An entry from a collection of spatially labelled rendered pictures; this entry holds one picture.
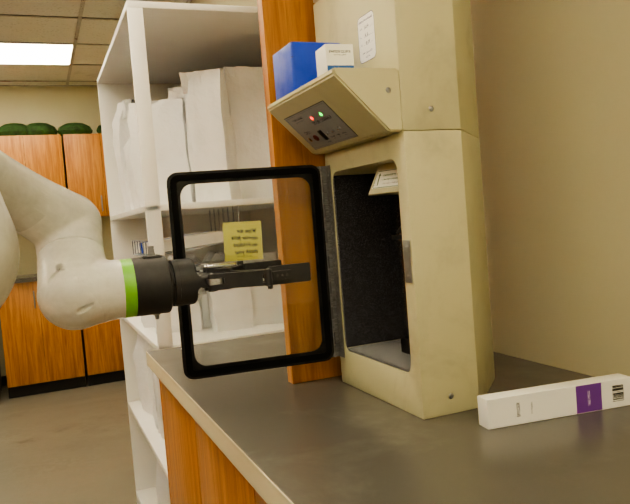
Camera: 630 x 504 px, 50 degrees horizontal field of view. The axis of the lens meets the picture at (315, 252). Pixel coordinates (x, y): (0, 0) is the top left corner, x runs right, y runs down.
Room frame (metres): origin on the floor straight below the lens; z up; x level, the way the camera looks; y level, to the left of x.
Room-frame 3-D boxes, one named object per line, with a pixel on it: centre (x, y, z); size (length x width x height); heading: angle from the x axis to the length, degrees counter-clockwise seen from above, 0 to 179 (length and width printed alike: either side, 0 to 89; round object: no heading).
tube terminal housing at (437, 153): (1.27, -0.21, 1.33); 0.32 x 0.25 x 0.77; 22
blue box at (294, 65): (1.28, -0.01, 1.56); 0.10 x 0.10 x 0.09; 22
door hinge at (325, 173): (1.36, -0.03, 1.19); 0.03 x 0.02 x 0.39; 22
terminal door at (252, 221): (1.32, 0.12, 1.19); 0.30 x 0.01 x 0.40; 106
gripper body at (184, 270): (1.09, 0.19, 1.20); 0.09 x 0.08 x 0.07; 112
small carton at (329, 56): (1.16, -0.06, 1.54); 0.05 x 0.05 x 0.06; 19
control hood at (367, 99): (1.21, -0.04, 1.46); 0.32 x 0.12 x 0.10; 22
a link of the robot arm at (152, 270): (1.06, 0.26, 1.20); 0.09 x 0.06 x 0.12; 22
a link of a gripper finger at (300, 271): (1.08, 0.04, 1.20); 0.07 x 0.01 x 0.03; 112
